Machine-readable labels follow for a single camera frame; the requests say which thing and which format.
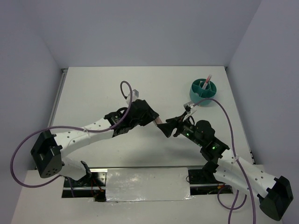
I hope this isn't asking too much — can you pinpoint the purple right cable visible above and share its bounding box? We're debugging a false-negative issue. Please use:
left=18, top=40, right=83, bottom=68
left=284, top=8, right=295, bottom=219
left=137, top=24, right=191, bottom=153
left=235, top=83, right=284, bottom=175
left=190, top=98, right=257, bottom=224

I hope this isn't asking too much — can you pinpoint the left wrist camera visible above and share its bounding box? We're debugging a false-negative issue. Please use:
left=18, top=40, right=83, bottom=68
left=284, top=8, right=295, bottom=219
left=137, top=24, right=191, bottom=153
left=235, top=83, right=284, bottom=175
left=126, top=89, right=139, bottom=105

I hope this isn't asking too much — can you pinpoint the pink white stapler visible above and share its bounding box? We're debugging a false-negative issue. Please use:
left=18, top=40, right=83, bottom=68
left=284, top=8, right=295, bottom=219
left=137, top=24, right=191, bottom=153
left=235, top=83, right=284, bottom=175
left=153, top=117, right=163, bottom=126

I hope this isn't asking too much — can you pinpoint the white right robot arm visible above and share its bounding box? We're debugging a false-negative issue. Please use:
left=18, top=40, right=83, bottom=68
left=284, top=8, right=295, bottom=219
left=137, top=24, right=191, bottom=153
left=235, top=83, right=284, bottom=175
left=158, top=117, right=293, bottom=221

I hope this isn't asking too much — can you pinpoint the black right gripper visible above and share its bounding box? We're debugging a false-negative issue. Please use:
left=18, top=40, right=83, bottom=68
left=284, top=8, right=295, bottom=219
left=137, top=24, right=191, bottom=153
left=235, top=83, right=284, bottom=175
left=157, top=111, right=204, bottom=147

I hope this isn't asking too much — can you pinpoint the aluminium table edge rail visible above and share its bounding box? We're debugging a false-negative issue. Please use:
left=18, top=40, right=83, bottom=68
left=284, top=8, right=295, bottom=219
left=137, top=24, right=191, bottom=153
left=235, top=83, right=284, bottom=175
left=35, top=67, right=68, bottom=170

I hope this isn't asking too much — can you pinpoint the purple cable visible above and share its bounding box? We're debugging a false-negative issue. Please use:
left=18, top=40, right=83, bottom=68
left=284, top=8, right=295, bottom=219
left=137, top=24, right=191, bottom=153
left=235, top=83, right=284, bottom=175
left=190, top=98, right=257, bottom=224
left=10, top=81, right=134, bottom=189

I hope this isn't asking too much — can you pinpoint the pink pen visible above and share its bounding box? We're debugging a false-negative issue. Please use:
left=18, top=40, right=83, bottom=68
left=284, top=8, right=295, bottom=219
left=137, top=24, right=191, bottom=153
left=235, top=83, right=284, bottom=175
left=202, top=75, right=212, bottom=90

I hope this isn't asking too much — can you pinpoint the teal round divided container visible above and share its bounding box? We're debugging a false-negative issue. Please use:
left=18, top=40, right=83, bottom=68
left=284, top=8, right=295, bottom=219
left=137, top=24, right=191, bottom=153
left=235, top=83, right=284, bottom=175
left=189, top=78, right=217, bottom=103

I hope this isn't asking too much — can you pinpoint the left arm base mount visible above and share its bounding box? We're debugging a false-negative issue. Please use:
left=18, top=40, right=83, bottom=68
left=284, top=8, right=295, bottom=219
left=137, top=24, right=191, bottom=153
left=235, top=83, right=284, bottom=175
left=62, top=161, right=107, bottom=202

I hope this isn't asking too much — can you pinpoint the silver foil cover plate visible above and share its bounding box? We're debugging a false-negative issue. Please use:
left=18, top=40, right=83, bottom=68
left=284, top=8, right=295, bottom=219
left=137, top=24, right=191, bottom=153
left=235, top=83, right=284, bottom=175
left=106, top=168, right=192, bottom=202

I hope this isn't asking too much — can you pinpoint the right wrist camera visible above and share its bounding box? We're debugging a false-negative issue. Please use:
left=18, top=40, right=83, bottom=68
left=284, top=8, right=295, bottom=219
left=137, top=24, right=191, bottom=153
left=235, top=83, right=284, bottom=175
left=184, top=101, right=196, bottom=116

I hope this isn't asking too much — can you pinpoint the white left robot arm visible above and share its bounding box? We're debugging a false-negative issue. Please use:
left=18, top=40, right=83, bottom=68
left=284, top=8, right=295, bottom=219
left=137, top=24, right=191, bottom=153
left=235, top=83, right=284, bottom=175
left=31, top=99, right=159, bottom=186

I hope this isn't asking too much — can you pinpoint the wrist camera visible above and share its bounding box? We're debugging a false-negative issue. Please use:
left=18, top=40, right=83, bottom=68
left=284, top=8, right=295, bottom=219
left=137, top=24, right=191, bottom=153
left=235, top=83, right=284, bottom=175
left=184, top=101, right=196, bottom=116
left=126, top=89, right=139, bottom=105

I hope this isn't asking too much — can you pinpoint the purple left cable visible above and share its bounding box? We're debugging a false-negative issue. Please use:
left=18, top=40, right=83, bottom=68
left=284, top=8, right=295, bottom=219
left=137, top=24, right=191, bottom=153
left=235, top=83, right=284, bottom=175
left=10, top=81, right=134, bottom=189

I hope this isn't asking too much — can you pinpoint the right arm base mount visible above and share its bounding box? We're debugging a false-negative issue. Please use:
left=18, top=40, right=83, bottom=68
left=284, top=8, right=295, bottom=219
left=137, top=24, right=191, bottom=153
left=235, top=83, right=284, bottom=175
left=185, top=169, right=233, bottom=196

